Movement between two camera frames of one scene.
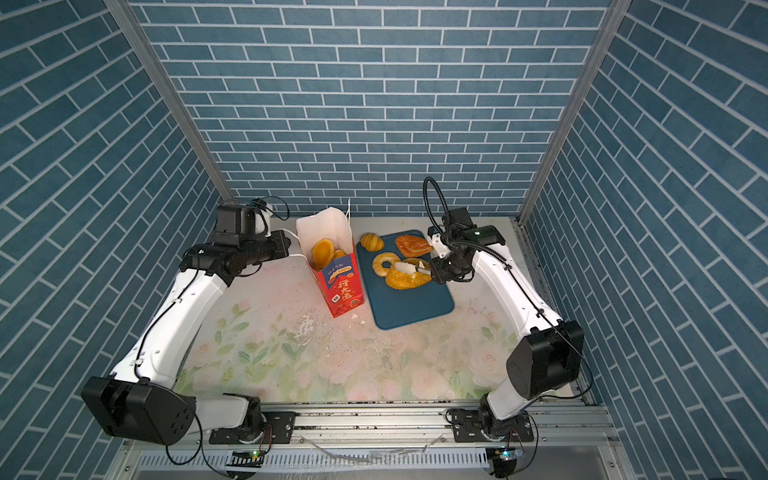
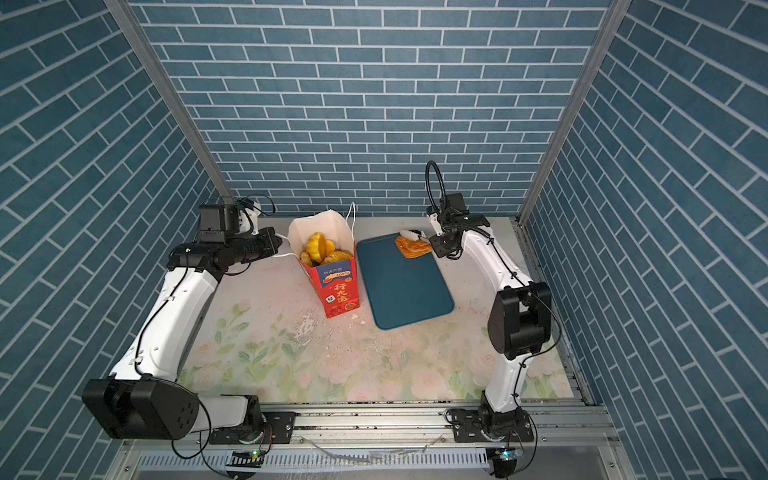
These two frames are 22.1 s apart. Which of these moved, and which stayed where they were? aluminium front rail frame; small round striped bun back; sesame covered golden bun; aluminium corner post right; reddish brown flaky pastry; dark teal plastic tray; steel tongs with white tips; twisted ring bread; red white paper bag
Moved: small round striped bun back; sesame covered golden bun; twisted ring bread; red white paper bag; steel tongs with white tips
Stayed: dark teal plastic tray; reddish brown flaky pastry; aluminium corner post right; aluminium front rail frame
